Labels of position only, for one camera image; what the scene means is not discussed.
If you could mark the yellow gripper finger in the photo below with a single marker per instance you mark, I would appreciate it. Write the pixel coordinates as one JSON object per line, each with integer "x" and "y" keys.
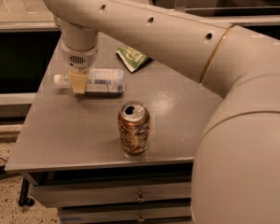
{"x": 78, "y": 79}

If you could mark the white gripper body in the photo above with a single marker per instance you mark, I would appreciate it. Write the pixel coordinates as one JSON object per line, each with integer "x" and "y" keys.
{"x": 79, "y": 58}

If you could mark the blue label plastic water bottle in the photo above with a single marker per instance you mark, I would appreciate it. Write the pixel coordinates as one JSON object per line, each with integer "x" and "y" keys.
{"x": 100, "y": 80}

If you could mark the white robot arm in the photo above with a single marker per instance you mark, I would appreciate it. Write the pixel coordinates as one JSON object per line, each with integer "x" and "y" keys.
{"x": 236, "y": 171}

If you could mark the green chip bag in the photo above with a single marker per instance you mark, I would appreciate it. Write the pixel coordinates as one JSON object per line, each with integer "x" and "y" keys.
{"x": 132, "y": 58}

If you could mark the gold soda can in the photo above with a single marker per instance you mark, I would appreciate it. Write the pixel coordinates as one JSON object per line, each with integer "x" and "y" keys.
{"x": 134, "y": 127}

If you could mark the grey drawer cabinet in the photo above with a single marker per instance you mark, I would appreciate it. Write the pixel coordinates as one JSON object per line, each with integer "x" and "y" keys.
{"x": 68, "y": 139}

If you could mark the top grey drawer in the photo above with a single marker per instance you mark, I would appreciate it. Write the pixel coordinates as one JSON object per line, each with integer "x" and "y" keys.
{"x": 96, "y": 194}

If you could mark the grey drawer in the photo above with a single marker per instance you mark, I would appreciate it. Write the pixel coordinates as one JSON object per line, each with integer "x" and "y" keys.
{"x": 154, "y": 212}
{"x": 96, "y": 194}

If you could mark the black caster leg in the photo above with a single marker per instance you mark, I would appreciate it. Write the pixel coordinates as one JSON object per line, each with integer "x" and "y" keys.
{"x": 24, "y": 200}

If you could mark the metal railing frame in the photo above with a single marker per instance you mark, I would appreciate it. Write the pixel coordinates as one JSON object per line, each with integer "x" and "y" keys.
{"x": 33, "y": 14}

